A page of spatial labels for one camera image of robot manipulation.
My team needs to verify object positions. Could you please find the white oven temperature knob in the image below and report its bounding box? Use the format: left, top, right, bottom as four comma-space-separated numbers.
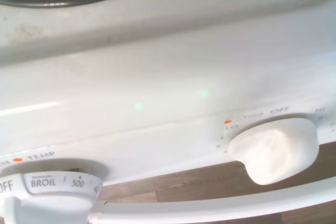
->
0, 157, 106, 224

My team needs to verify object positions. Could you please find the white electric stove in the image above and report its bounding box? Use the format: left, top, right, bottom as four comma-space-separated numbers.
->
0, 0, 336, 193

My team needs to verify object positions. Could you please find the white oven door handle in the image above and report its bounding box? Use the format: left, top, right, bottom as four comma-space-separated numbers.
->
88, 174, 336, 224

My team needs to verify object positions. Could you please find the white burner knob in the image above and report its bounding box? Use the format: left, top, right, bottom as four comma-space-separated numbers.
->
227, 118, 320, 186

